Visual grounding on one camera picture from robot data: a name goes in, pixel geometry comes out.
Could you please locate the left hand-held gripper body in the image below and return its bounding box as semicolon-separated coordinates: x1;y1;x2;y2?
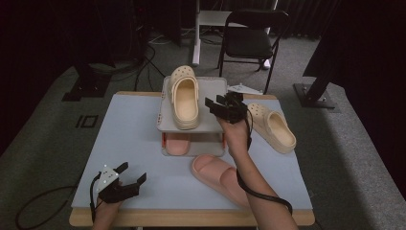
95;164;142;204

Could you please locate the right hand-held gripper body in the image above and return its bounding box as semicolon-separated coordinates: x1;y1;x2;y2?
212;83;264;125

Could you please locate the grey orange shoe rack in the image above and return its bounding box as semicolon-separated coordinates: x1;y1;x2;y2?
156;76;229;158

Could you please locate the cream clog shoe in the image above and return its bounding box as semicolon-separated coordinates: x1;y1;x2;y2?
168;65;201;131
247;103;297;155

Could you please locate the pink slipper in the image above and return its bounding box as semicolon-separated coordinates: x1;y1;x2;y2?
191;153;252;209
165;132;192;156

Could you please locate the person's left hand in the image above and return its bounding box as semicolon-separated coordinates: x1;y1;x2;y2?
94;197;124;226

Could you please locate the person's right hand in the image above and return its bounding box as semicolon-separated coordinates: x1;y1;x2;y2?
216;116;253;161

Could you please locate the black folding chair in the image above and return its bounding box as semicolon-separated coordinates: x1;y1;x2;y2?
218;9;290;94

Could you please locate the black metal stand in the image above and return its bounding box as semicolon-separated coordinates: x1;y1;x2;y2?
293;0;406;109

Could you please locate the black stand with flat base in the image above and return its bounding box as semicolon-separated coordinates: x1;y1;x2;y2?
61;60;112;103

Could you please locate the black curtain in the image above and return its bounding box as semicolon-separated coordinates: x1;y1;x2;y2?
277;0;336;39

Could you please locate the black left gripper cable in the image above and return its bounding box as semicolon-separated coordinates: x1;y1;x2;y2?
14;173;102;230

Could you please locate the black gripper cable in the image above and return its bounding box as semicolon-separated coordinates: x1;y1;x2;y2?
236;108;294;216
14;173;102;230

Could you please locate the black floor cable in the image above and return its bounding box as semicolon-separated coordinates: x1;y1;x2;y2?
133;42;167;93

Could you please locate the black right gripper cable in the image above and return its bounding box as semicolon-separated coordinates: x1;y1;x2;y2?
236;108;294;216

